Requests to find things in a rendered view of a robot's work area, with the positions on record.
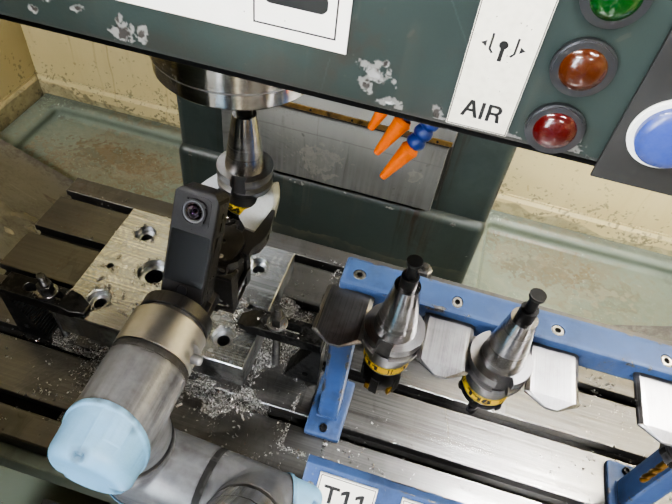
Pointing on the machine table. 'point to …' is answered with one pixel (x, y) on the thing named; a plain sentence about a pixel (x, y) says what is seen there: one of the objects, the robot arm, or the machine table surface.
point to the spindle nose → (218, 88)
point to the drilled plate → (262, 294)
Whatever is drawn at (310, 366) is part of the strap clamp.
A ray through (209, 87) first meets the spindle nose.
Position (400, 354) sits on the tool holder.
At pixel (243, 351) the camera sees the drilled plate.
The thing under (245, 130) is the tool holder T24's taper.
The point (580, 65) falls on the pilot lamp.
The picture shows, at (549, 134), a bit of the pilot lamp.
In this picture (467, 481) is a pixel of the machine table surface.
